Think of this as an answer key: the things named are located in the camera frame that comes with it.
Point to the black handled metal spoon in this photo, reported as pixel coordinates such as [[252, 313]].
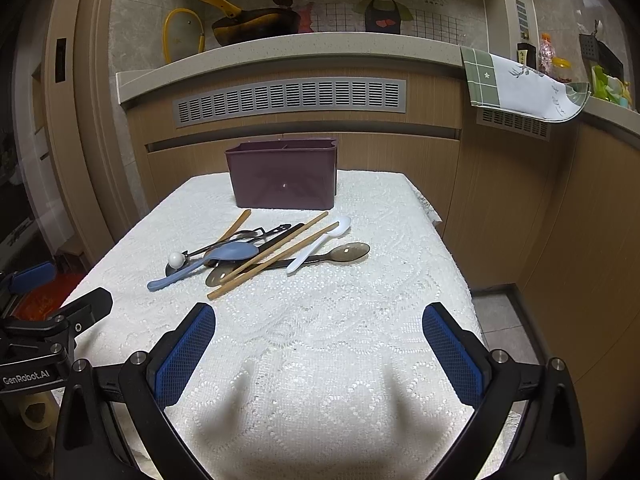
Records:
[[262, 248]]

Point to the blue plastic spoon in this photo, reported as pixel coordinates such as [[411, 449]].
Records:
[[232, 251]]

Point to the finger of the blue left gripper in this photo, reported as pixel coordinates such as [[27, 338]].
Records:
[[32, 278]]

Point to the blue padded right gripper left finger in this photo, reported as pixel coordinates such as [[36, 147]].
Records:
[[89, 442]]

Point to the dark sauce bottle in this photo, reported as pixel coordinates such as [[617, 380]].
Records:
[[526, 51]]

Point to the small grey vent grille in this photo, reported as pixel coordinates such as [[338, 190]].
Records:
[[515, 123]]

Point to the yellow rimmed glass lid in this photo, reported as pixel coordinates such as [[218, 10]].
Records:
[[183, 35]]

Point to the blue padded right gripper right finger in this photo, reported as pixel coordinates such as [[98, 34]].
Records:
[[549, 442]]

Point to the green white dish towel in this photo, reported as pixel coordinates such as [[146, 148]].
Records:
[[497, 83]]

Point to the wooden spoon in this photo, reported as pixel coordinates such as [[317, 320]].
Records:
[[235, 225]]

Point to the white lace tablecloth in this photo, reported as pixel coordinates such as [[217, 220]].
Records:
[[324, 374]]

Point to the yellow handled dark pan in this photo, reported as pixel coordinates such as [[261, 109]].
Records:
[[240, 25]]

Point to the maroon plastic utensil holder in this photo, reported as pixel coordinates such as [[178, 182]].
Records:
[[296, 174]]

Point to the white ball handle ladle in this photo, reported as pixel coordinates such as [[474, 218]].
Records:
[[176, 261]]

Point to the red patterned bottle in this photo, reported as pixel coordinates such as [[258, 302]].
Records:
[[546, 54]]

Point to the white plastic spoon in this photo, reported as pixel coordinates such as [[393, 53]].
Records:
[[343, 225]]

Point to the wooden chopstick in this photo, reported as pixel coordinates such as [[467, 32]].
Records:
[[262, 255], [238, 280]]

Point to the yellow lidded jar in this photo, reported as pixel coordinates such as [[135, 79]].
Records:
[[561, 69]]

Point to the black smiley handle fork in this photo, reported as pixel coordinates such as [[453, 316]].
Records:
[[244, 236]]

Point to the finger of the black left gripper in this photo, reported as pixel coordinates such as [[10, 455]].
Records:
[[85, 311]]

